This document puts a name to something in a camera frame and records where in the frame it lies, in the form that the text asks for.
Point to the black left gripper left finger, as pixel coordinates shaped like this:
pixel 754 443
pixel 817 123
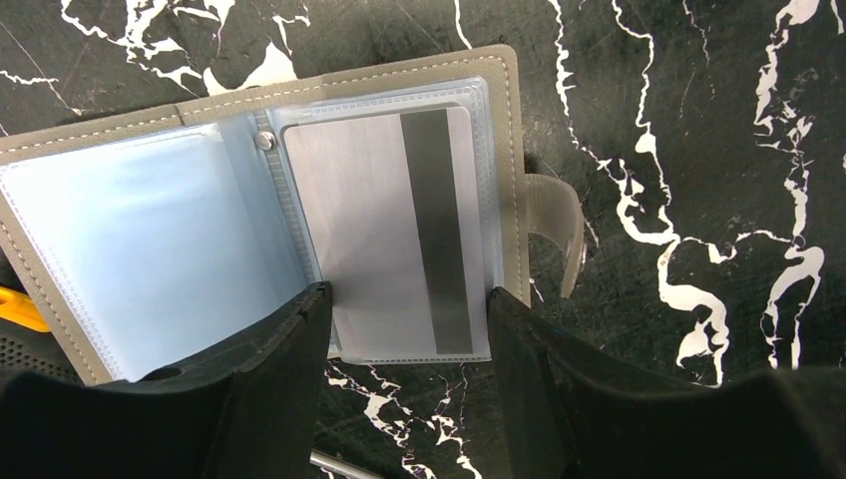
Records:
pixel 245 407

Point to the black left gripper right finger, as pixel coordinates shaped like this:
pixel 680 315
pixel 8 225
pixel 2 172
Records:
pixel 573 411

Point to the silver striped credit card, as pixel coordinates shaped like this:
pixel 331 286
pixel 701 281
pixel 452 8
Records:
pixel 392 209

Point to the yellow black screwdriver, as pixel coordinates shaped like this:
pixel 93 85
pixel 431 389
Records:
pixel 26 341

